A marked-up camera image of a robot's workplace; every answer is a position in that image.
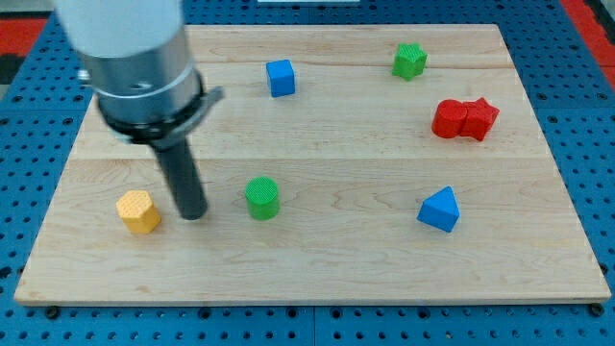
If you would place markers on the green cylinder block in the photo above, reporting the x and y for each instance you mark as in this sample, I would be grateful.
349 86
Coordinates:
262 197

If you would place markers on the red cylinder block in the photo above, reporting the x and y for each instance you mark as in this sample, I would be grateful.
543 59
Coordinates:
449 118

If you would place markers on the red star block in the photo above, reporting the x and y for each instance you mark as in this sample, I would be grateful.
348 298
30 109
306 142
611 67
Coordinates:
480 117

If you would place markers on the light wooden board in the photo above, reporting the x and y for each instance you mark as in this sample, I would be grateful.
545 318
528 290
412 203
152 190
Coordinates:
354 157

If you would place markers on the yellow hexagon block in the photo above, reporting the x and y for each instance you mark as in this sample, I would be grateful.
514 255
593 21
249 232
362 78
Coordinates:
138 212

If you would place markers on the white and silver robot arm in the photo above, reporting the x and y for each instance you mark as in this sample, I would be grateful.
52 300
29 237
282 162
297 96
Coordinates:
136 58

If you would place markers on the blue triangle block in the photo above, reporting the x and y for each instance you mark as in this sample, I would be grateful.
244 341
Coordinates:
440 210

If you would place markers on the blue cube block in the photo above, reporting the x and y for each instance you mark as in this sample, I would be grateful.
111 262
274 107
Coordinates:
280 78

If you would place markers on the green star block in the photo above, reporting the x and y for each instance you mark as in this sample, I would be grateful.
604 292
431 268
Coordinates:
409 61

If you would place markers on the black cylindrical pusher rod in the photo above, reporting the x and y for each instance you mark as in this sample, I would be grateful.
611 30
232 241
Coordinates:
183 179

